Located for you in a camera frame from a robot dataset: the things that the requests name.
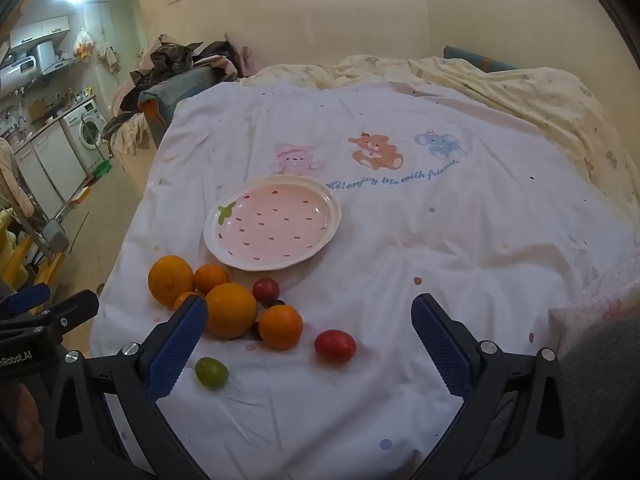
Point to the red cherry tomato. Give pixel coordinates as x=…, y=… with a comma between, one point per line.
x=265, y=290

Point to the white wall cabinets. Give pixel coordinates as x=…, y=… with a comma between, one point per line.
x=40, y=30

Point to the green dustpan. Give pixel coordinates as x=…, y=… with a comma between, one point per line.
x=103, y=167

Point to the small orange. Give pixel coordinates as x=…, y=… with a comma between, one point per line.
x=182, y=300
x=211, y=277

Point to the hanging plastic bag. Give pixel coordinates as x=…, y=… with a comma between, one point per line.
x=84, y=42

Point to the pile of clothes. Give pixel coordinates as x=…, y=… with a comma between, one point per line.
x=172, y=57

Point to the silver range hood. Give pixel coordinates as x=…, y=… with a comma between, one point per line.
x=50, y=57

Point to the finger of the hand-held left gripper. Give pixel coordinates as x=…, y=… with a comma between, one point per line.
x=70, y=312
x=27, y=298

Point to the large red tomato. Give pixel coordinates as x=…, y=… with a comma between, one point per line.
x=335, y=345

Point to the white washing machine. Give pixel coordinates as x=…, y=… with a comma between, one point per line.
x=90, y=130

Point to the pink patterned cloth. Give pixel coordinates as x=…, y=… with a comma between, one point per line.
x=610, y=300

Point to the grey flat mop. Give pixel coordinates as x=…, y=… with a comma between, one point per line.
x=55, y=235

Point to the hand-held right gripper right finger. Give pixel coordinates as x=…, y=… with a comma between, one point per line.
x=440, y=350

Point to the white water heater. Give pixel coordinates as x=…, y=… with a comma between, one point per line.
x=17, y=72

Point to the medium orange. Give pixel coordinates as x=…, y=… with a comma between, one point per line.
x=280, y=326

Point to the pink strawberry print plate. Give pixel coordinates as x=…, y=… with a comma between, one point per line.
x=280, y=220

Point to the green tomato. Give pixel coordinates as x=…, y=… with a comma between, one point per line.
x=212, y=372

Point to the floral cloth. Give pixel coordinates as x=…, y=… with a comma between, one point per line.
x=125, y=135

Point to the white cartoon print blanket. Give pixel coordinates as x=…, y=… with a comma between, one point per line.
x=400, y=240

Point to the teal cushion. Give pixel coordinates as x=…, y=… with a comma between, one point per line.
x=475, y=57

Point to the pale pink towel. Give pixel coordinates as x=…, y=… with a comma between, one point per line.
x=15, y=175

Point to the large orange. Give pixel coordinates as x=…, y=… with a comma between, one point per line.
x=170, y=277
x=231, y=310

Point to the grey cloth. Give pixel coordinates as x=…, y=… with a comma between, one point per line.
x=605, y=385

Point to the white floor cabinet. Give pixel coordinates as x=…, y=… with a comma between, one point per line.
x=50, y=165

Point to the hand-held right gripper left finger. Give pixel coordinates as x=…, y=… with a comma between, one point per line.
x=177, y=347

